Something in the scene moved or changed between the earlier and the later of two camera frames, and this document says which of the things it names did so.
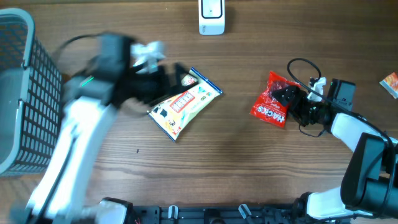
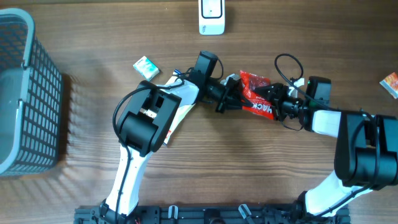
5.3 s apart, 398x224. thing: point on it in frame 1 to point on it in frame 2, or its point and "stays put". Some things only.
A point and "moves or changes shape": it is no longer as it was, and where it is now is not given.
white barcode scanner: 211,17 stays put
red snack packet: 269,107 moves or changes shape
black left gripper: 163,88 to 231,98
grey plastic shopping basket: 31,98 stays put
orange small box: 390,83 stays put
